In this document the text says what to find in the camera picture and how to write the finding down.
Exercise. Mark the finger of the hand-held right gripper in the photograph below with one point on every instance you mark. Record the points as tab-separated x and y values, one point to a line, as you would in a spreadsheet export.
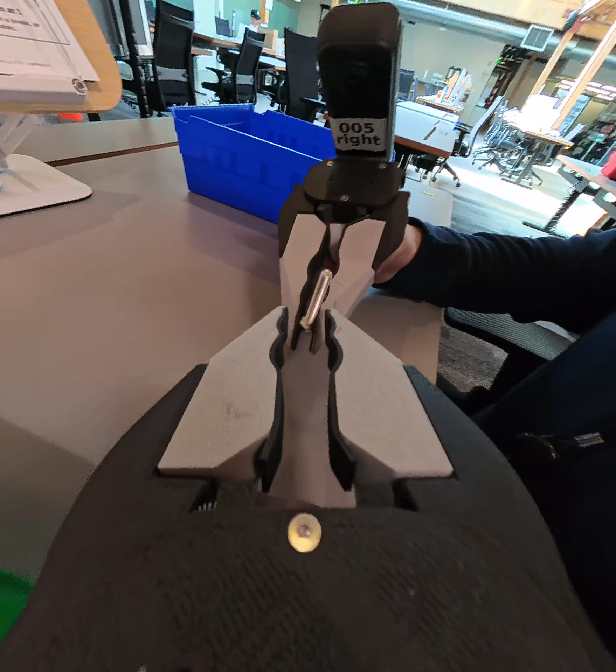
300	246
360	252

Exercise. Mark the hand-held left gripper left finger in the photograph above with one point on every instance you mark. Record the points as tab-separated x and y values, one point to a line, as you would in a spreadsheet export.
224	420

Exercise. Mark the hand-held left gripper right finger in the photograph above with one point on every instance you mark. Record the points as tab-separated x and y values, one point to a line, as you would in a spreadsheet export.
386	420

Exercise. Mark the silver bolt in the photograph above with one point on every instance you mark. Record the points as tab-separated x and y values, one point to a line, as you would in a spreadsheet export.
318	296

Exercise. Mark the blue plastic bin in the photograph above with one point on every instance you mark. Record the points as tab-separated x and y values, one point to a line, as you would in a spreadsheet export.
234	157

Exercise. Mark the person's right forearm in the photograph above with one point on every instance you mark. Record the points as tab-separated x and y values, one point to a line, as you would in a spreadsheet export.
497	273

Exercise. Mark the person's right hand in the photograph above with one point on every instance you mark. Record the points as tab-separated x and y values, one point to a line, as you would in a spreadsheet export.
405	252

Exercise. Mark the black office chair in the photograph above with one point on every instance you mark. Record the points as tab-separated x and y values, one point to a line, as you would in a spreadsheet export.
300	73
242	68
174	57

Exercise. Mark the grey mesh office chair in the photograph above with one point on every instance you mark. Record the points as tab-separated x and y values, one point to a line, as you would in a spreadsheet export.
523	330

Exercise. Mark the person's dark clothing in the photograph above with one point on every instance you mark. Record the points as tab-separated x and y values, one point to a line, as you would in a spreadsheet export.
575	420

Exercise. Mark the wooden board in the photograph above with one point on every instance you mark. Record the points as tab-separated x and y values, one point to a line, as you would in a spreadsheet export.
97	47

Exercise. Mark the orange traffic cone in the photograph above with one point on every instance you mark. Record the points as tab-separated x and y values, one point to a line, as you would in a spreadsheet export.
69	116

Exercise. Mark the white document stand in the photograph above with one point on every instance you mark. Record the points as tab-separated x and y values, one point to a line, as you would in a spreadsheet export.
24	189

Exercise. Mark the white instruction sheet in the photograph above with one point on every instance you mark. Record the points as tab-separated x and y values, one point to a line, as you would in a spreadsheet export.
13	52

